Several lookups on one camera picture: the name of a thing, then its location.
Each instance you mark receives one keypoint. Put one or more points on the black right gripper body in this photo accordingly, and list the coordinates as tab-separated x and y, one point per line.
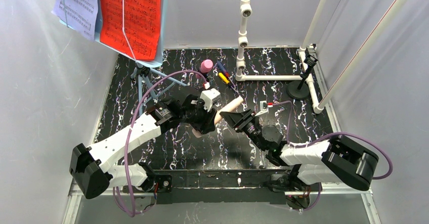
244	121

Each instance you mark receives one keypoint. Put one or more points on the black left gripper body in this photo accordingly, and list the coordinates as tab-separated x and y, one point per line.
204	120

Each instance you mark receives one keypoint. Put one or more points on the beige toy microphone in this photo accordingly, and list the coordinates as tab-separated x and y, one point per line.
231	106

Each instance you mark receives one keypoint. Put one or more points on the pink toy microphone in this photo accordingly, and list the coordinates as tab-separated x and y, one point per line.
206	66

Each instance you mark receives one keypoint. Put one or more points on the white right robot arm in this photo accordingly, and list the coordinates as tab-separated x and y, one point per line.
335	159

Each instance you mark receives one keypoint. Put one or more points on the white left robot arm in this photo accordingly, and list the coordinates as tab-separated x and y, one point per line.
95	169

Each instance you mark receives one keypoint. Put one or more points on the light blue music stand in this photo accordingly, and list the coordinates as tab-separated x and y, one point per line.
157	62

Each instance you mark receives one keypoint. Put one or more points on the lavender sheet music page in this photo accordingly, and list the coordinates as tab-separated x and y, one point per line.
79	15

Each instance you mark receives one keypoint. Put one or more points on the white diagonal pole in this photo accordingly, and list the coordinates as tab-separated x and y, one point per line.
375	33

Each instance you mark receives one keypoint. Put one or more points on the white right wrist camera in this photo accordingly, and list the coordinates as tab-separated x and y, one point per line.
264	107

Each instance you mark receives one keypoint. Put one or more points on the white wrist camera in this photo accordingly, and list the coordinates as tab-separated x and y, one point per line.
209	96
264	107

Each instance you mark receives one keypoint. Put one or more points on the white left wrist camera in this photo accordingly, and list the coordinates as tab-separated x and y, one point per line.
209	96

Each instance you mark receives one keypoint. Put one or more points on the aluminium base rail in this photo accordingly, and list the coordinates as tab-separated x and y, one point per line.
220	160

